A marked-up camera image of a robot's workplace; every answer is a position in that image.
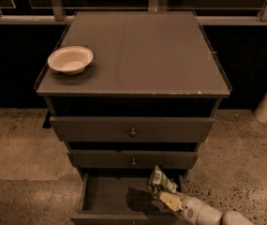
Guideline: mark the white paper bowl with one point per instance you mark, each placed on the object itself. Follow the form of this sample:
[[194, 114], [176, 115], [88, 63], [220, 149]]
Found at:
[[70, 60]]

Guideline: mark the top grey drawer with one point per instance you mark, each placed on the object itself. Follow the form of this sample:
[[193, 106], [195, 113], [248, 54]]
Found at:
[[131, 129]]

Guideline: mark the green jalapeno chip bag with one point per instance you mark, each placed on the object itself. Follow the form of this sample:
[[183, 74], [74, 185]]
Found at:
[[158, 182]]

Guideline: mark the middle grey drawer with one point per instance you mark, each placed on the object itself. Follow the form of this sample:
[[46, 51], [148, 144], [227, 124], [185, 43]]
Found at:
[[132, 159]]

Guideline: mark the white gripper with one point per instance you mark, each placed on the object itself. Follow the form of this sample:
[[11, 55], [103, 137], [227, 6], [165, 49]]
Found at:
[[190, 208]]

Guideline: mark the bottom grey open drawer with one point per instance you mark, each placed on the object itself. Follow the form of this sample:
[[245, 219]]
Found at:
[[121, 197]]

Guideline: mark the metal window railing frame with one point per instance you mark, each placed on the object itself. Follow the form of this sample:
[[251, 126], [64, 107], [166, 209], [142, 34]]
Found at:
[[58, 3]]

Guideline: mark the grey drawer cabinet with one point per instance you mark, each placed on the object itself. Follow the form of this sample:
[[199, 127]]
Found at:
[[145, 65]]

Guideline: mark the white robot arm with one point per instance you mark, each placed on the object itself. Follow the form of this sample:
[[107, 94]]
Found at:
[[228, 185]]

